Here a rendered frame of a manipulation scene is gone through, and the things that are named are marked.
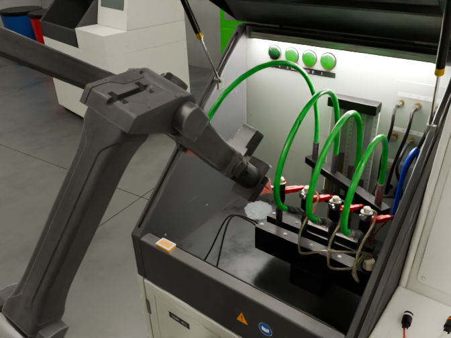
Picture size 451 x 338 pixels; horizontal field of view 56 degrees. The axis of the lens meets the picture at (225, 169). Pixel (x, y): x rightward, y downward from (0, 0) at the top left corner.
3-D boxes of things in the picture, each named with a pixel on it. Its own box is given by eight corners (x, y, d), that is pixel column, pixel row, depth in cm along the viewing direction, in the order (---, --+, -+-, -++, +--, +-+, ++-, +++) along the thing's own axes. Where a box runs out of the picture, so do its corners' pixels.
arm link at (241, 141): (199, 153, 92) (231, 174, 89) (228, 108, 92) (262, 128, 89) (213, 162, 103) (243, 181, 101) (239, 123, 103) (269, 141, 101)
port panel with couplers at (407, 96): (374, 184, 126) (391, 82, 111) (378, 179, 128) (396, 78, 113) (420, 198, 119) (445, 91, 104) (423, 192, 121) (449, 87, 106)
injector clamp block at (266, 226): (254, 265, 129) (254, 224, 122) (272, 247, 136) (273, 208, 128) (363, 318, 111) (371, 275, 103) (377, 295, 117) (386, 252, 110)
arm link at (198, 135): (109, 94, 55) (174, 135, 52) (134, 57, 55) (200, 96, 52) (200, 159, 96) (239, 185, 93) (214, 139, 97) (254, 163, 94)
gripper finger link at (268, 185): (284, 188, 110) (265, 175, 103) (269, 212, 110) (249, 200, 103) (266, 178, 115) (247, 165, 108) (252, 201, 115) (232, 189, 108)
